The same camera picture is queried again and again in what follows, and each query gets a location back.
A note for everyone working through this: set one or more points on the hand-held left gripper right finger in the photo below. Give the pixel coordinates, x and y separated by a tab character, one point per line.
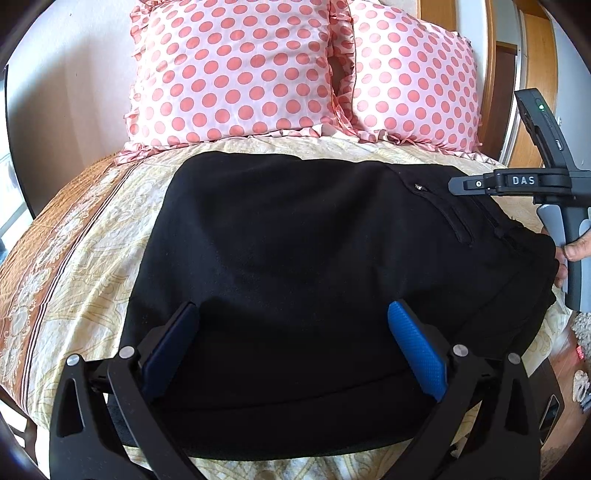
415	344

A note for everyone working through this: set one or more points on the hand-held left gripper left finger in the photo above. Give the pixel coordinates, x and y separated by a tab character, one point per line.
171	344

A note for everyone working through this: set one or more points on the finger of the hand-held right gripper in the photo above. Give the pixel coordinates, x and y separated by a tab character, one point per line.
471	185

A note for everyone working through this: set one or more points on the black pants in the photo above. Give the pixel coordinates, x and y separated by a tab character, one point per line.
295	258

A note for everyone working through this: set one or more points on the person's right hand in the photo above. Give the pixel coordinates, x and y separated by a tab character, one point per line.
579	249

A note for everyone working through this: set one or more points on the cream and orange patterned bedspread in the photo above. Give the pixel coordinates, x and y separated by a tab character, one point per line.
83	258

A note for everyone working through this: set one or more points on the small pink polka dot pillow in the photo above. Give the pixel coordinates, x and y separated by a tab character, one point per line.
406	78

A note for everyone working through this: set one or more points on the wooden wardrobe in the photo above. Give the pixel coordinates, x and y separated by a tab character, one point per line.
512	55

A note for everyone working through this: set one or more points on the wooden headboard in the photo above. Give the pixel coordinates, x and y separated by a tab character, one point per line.
485	46

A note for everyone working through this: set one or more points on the large pink polka dot pillow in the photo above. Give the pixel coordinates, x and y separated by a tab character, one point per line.
231	69

